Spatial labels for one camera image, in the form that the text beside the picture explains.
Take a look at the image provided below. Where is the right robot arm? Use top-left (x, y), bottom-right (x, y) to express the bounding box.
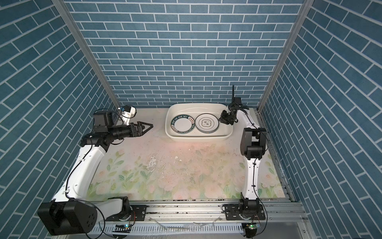
top-left (219, 107), bottom-right (267, 220)

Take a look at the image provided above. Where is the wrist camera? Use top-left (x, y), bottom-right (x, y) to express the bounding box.
top-left (118, 105), bottom-right (136, 125)
top-left (228, 85), bottom-right (242, 112)

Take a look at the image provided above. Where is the white plastic bin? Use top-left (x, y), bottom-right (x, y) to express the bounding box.
top-left (165, 103), bottom-right (233, 142)

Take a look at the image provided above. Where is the green rim plate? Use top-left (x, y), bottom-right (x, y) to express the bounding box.
top-left (197, 127), bottom-right (218, 133)
top-left (170, 114), bottom-right (195, 134)

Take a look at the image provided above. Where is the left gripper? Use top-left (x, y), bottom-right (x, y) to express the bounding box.
top-left (108, 122), bottom-right (153, 140)

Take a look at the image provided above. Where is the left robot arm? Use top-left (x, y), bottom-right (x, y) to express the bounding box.
top-left (37, 105), bottom-right (154, 236)

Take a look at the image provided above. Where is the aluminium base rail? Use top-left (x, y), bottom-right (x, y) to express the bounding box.
top-left (87, 200), bottom-right (315, 239)

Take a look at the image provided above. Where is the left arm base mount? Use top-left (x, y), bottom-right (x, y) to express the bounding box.
top-left (106, 205), bottom-right (147, 222)

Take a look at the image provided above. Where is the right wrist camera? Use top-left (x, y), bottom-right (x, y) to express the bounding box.
top-left (228, 85), bottom-right (242, 112)

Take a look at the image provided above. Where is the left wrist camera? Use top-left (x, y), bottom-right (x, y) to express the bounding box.
top-left (118, 105), bottom-right (136, 125)

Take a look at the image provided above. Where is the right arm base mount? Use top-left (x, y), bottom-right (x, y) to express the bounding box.
top-left (221, 204), bottom-right (266, 221)

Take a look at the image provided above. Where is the right corner aluminium post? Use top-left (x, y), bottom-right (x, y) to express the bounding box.
top-left (257, 0), bottom-right (314, 112)

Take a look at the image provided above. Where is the corner aluminium post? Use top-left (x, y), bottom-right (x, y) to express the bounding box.
top-left (52, 0), bottom-right (120, 108)
top-left (257, 0), bottom-right (314, 112)

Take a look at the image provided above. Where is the white plate grey flower outline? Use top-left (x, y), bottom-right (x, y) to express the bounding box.
top-left (195, 114), bottom-right (219, 129)

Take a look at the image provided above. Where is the left corner aluminium post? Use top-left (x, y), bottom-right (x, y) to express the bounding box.
top-left (52, 0), bottom-right (120, 108)

